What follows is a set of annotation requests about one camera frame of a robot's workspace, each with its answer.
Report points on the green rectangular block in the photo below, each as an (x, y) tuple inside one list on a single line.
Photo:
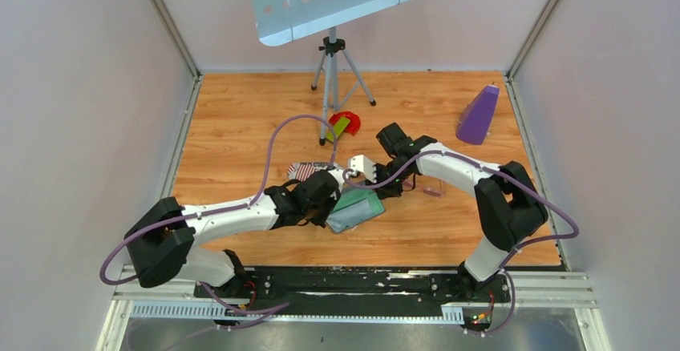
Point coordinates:
[(338, 126)]

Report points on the white slotted cable duct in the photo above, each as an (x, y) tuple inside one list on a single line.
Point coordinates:
[(213, 311)]

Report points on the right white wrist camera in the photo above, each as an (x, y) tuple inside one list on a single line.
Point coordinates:
[(361, 165)]

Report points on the grey glasses case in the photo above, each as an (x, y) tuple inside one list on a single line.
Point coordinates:
[(356, 218)]

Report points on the striped printed glasses pouch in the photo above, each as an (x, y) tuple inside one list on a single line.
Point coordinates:
[(303, 170)]

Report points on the red curved plastic piece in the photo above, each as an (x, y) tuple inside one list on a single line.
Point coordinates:
[(355, 121)]

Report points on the grey tripod stand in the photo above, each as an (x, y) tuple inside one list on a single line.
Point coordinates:
[(331, 47)]

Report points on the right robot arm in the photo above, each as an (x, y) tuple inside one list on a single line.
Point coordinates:
[(508, 208)]

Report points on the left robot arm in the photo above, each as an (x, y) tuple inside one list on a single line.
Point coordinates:
[(166, 242)]

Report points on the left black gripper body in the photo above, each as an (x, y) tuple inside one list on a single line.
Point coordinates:
[(320, 214)]

